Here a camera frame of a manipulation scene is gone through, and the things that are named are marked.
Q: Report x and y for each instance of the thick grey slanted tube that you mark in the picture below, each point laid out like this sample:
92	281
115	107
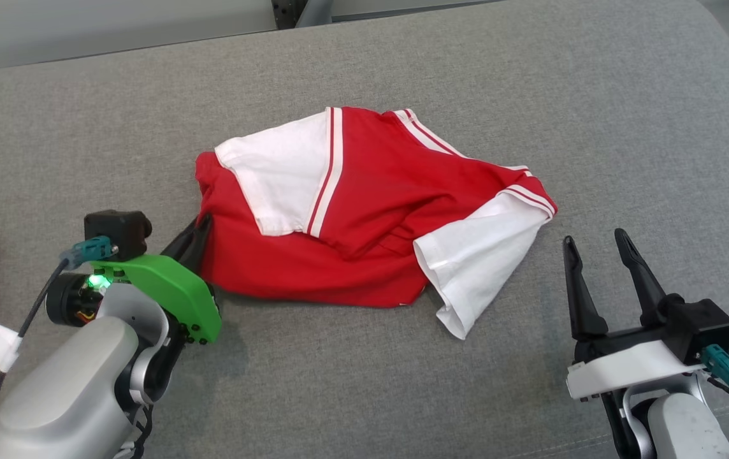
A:
313	11

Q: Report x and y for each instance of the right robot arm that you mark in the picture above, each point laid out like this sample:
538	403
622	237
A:
683	427

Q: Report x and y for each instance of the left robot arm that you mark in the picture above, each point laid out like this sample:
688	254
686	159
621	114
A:
65	382

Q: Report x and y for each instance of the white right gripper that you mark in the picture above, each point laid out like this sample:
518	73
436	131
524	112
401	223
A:
626	373

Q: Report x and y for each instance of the left wrist teal connector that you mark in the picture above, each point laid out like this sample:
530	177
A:
90	248

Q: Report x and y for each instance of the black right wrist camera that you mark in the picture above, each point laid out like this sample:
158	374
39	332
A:
699	325

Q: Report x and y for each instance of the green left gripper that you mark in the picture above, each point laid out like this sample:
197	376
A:
173	287

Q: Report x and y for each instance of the red jersey with white sleeves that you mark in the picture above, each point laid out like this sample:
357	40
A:
364	191

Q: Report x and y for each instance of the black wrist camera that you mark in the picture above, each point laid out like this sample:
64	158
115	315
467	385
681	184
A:
119	229
699	325

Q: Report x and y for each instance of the black hinge plate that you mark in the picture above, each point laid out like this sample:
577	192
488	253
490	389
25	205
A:
285	13

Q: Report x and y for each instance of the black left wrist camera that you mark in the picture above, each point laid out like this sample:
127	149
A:
119	229

